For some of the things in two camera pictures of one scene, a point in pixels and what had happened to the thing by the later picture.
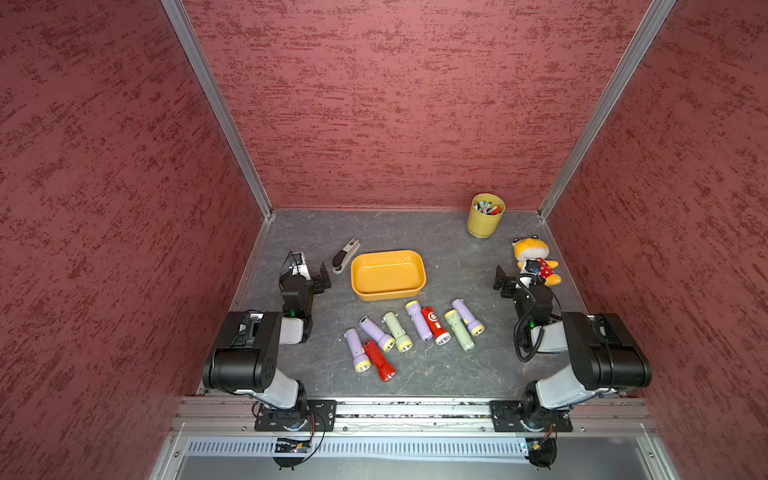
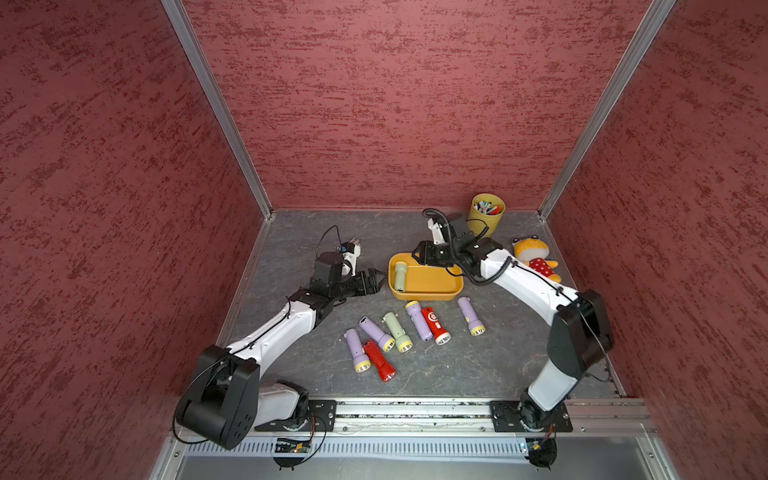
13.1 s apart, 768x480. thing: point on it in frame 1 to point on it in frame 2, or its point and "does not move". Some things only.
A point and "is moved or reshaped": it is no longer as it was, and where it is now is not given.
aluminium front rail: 209,417 does not move
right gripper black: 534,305 to 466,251
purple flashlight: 415,311 does not move
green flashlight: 459,329 to 400,275
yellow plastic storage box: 387,274 is moved or reshaped
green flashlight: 397,332 does not move
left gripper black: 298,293 to 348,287
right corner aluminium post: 607,103 does not move
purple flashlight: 361,362 does not move
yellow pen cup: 485,215 does not move
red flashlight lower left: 386,370 does not move
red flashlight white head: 439,332 does not move
